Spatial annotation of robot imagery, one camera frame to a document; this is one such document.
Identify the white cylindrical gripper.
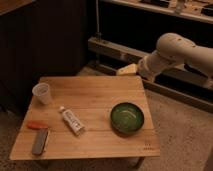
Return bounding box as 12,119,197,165
116,53,167,82

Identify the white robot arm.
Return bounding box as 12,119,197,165
116,33,213,81

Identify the vertical metal pole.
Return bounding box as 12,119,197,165
95,0,101,41

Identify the green ceramic bowl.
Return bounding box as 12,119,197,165
110,102,145,135

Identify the wooden folding table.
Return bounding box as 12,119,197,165
10,76,160,161

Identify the small white labelled bottle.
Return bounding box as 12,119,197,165
59,106,85,136

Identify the clear plastic cup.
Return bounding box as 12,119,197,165
32,83,52,105

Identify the cluttered workbench shelf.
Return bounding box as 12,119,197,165
102,0,213,24

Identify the dark wooden cabinet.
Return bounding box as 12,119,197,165
0,0,87,115

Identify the orange marker pen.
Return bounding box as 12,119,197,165
27,122,48,130

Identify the grey rectangular sharpening block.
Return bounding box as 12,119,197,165
31,129,49,155

